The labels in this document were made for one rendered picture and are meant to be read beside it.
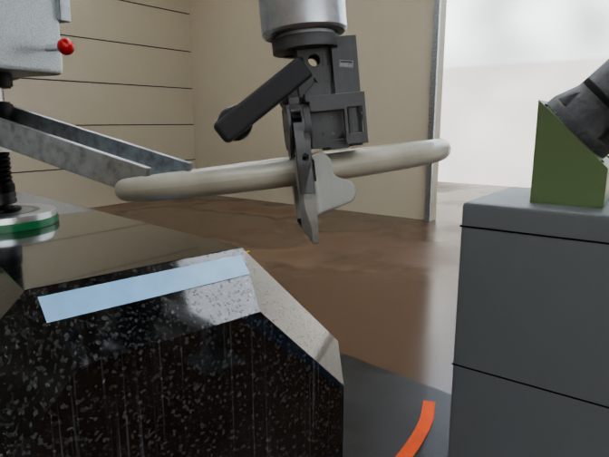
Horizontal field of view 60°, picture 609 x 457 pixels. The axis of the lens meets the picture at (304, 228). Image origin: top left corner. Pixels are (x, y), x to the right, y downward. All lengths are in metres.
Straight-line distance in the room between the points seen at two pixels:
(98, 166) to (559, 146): 1.00
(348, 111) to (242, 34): 6.76
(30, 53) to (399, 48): 5.04
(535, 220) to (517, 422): 0.50
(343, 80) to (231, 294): 0.40
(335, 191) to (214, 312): 0.34
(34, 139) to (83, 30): 6.04
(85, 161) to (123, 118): 6.28
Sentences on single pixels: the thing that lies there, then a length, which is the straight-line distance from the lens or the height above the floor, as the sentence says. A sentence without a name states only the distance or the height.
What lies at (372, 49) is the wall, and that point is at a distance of 6.11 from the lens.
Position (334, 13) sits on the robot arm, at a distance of 0.57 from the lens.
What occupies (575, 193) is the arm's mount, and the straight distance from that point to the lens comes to 1.37.
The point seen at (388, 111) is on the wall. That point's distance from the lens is 5.96.
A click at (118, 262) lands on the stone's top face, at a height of 0.83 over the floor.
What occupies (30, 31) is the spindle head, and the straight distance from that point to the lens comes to 1.20.
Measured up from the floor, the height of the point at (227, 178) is 0.98.
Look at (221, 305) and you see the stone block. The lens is 0.82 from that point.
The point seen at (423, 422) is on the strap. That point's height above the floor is 0.02.
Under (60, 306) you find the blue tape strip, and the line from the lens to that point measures 0.75.
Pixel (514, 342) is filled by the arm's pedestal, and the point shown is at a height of 0.52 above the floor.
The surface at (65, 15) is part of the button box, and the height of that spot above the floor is 1.25.
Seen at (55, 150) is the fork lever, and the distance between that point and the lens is 1.01.
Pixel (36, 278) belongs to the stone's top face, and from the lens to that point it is 0.80.
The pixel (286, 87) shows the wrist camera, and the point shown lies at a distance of 0.56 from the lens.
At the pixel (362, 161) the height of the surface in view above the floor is 1.00.
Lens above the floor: 1.04
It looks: 11 degrees down
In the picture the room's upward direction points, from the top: straight up
